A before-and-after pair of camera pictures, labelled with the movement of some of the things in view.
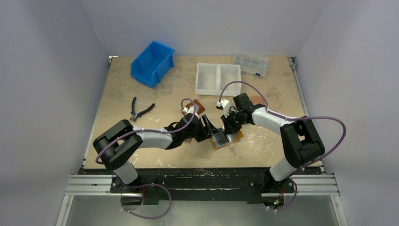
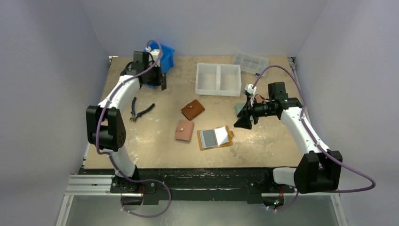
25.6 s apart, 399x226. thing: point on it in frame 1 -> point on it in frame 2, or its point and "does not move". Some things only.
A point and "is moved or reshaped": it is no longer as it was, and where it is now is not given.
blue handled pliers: [133, 115] does not move
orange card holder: [239, 135] is moved or reshaped
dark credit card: [219, 138] is moved or reshaped
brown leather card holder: [198, 107] does not move
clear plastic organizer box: [253, 65] does not move
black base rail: [198, 183] does not move
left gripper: [204, 134] -> [159, 80]
